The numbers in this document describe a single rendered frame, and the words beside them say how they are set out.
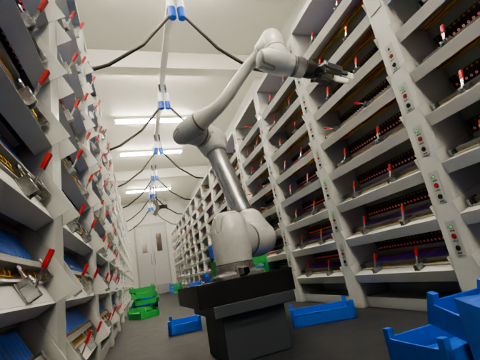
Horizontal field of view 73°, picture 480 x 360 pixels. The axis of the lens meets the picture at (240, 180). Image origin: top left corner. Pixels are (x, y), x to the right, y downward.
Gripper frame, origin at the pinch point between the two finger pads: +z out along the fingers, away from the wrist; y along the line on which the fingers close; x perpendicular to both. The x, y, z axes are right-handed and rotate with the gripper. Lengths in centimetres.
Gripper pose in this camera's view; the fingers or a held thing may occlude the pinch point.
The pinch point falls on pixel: (344, 77)
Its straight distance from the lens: 160.3
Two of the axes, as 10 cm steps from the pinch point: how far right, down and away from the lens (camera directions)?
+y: -2.8, 3.0, 9.1
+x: -0.2, 9.5, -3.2
